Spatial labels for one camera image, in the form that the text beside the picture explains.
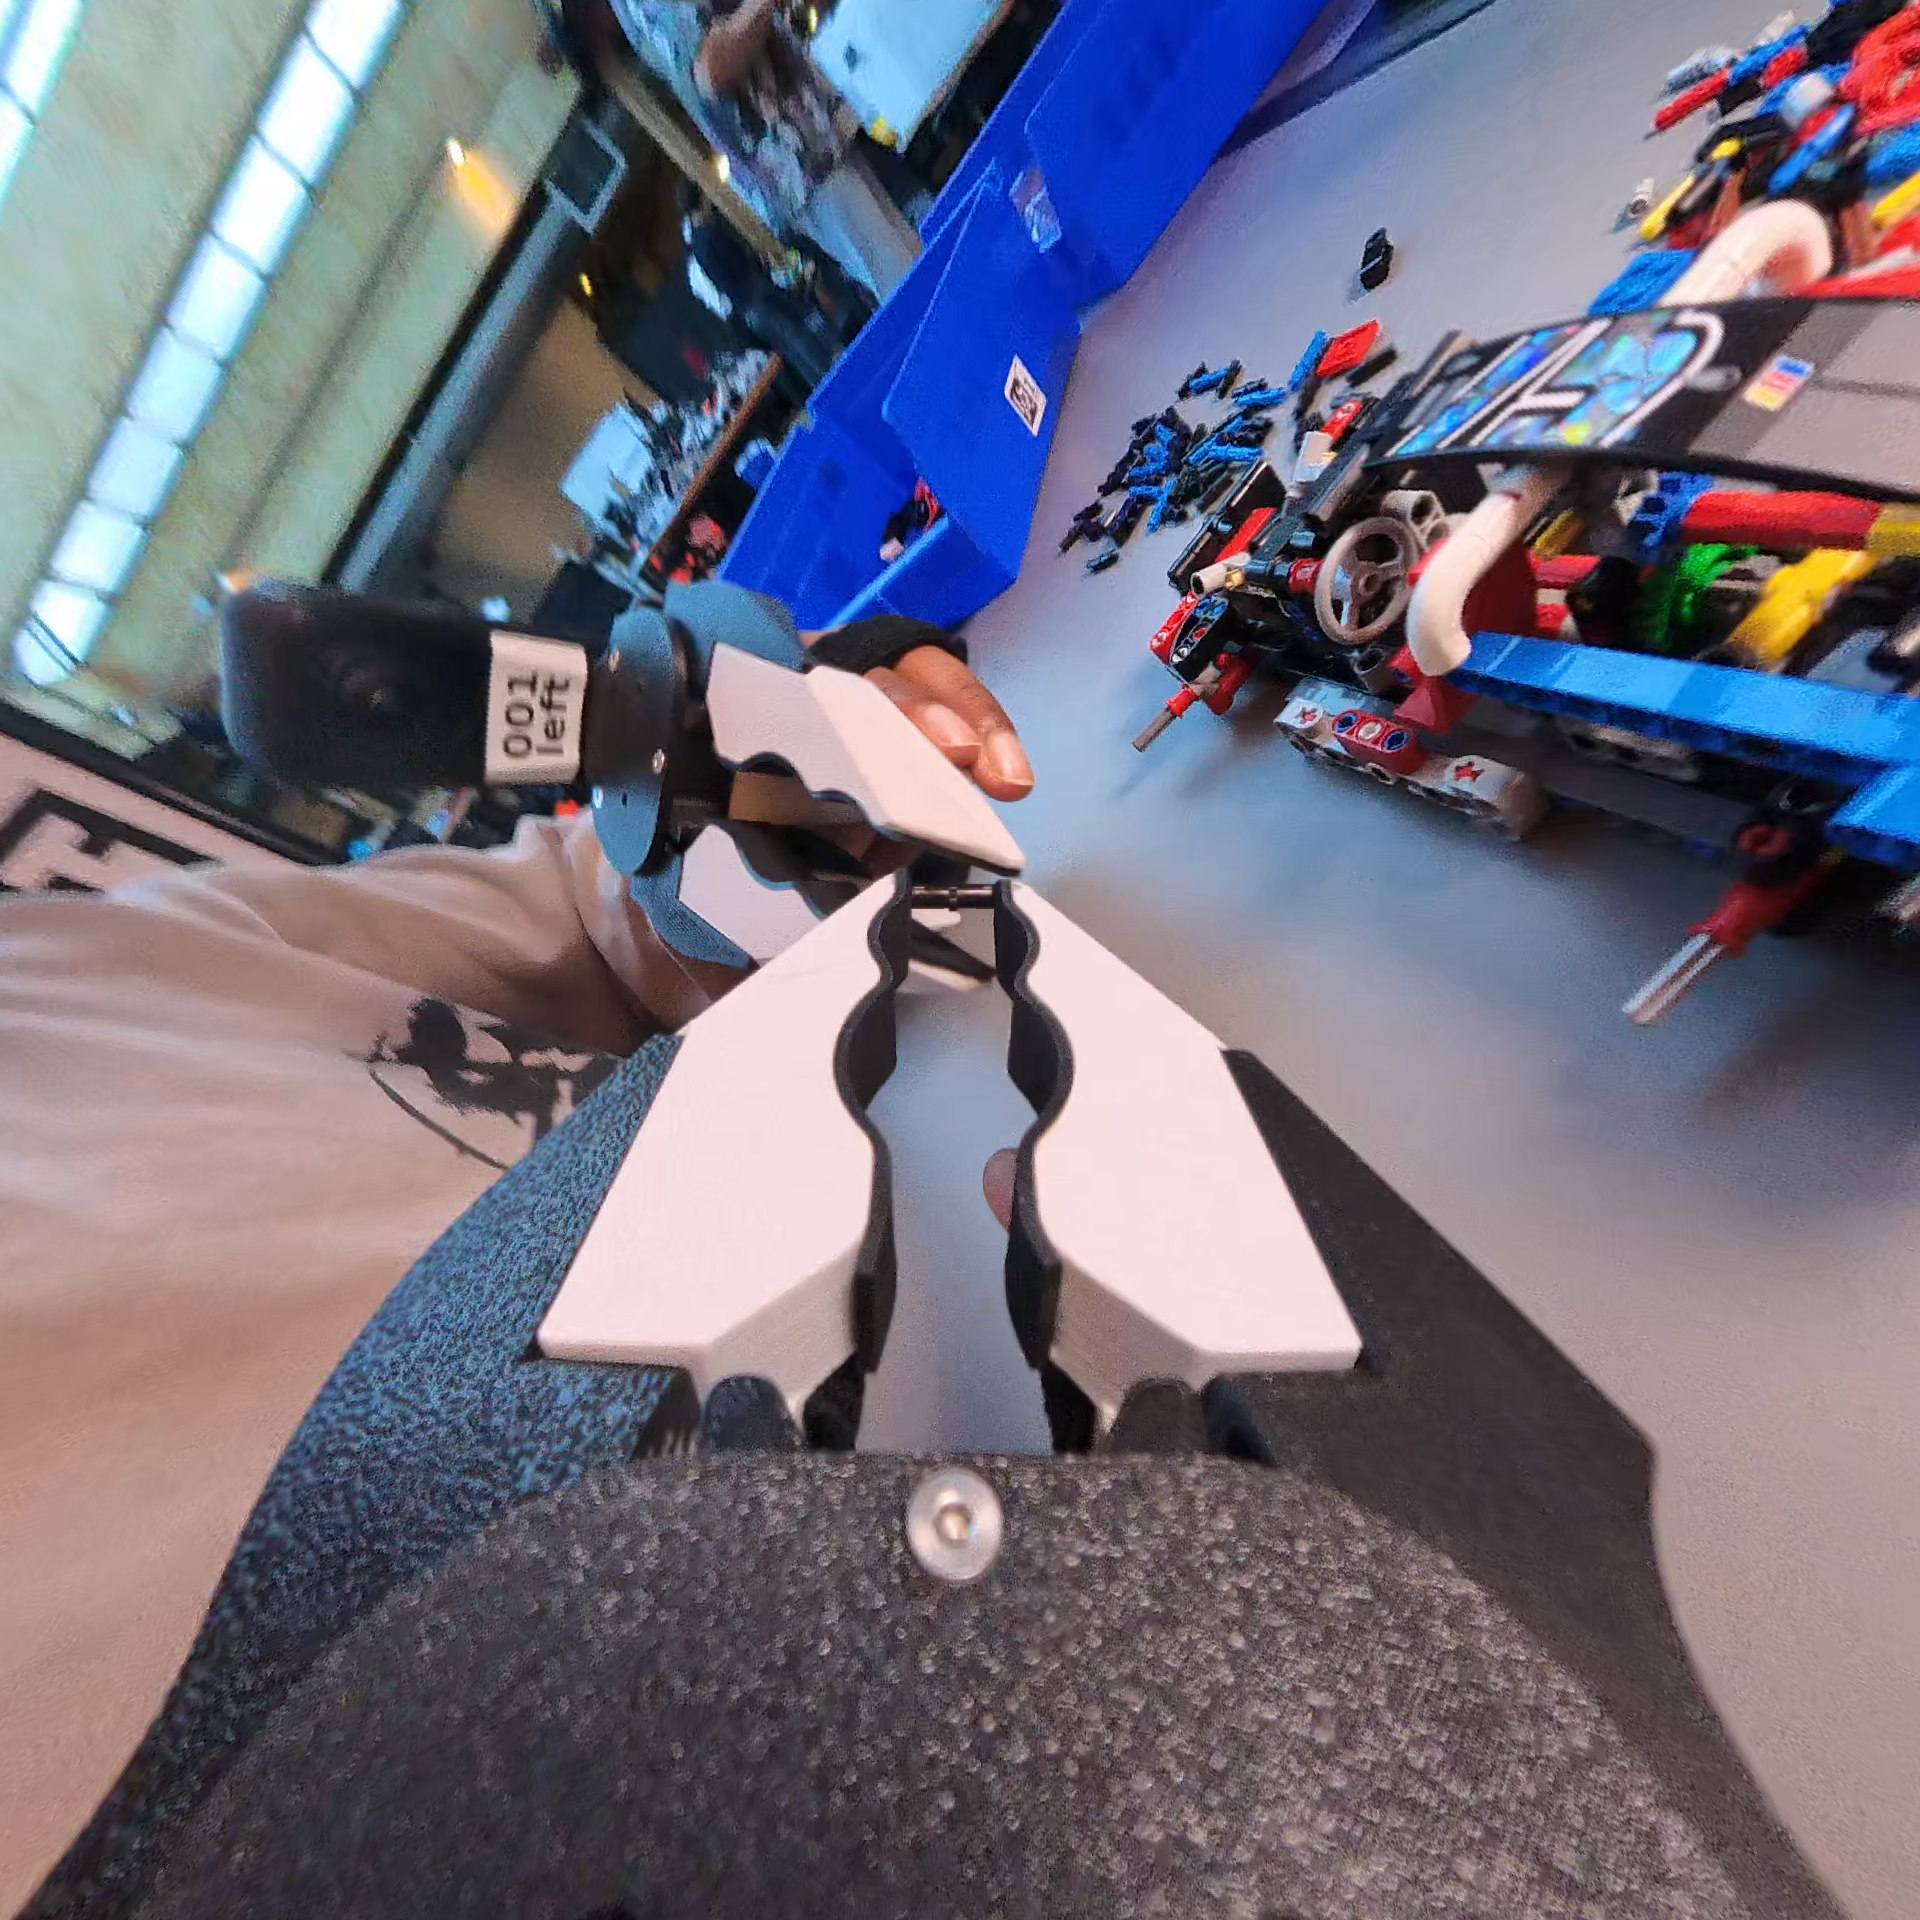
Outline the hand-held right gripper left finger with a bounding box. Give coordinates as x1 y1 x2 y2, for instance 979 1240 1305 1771
536 872 915 1419

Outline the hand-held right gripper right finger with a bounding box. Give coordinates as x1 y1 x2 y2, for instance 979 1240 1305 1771
993 883 1368 1443

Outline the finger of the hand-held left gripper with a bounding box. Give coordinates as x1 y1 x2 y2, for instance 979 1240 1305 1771
673 823 904 966
702 644 1029 880

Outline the black lego subassembly red pin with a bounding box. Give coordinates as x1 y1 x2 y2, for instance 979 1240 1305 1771
896 878 1004 986

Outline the person's left forearm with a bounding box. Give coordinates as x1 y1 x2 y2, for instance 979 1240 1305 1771
134 816 736 1051

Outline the partly built lego car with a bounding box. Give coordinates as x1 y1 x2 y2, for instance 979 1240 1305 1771
1128 199 1920 1028

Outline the pile of mixed lego bricks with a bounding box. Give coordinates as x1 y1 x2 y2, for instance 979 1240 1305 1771
1620 0 1920 250

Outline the person's left hand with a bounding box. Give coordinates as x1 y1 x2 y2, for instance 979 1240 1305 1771
806 612 1040 804

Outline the white sign black code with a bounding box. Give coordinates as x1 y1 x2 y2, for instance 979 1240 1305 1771
0 731 220 903

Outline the blue plastic bin white label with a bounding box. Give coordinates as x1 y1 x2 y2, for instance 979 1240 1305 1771
883 188 1086 561

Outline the pile of blue black pins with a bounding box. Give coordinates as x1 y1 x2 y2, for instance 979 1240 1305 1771
1056 358 1310 578

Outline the person's torso beige hoodie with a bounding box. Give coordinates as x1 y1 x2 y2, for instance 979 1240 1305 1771
0 886 662 1878

